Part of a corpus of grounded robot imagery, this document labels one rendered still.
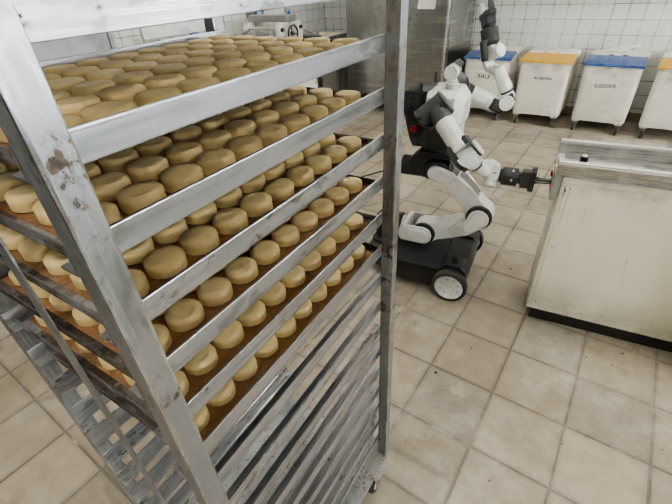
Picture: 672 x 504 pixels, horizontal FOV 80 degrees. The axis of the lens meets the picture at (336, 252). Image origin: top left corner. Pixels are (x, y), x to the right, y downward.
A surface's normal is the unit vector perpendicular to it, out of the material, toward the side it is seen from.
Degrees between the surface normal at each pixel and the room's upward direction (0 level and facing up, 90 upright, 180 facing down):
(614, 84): 92
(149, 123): 90
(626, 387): 0
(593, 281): 90
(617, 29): 90
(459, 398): 0
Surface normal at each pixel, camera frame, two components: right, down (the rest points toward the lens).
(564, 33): -0.57, 0.49
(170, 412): 0.85, 0.26
